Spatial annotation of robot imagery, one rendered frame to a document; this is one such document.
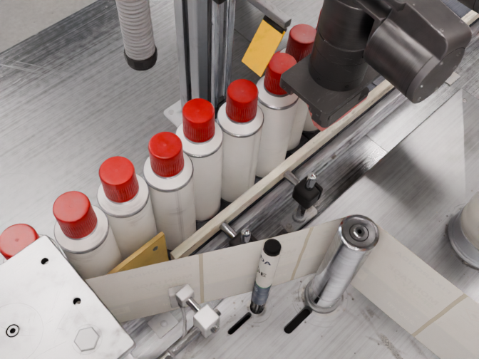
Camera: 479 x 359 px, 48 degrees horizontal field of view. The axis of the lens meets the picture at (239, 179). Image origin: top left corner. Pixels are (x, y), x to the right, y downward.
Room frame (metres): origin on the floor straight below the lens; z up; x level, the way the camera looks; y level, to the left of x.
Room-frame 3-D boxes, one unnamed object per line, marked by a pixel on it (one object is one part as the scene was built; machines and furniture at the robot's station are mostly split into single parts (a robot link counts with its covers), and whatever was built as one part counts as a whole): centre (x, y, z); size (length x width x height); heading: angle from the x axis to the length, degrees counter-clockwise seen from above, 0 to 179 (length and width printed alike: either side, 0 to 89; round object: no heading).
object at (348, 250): (0.22, -0.12, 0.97); 0.05 x 0.05 x 0.19
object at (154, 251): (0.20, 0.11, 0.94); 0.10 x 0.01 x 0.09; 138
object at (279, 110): (0.40, -0.03, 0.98); 0.05 x 0.05 x 0.20
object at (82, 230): (0.21, 0.15, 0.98); 0.05 x 0.05 x 0.20
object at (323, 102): (0.38, -0.09, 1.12); 0.10 x 0.07 x 0.07; 138
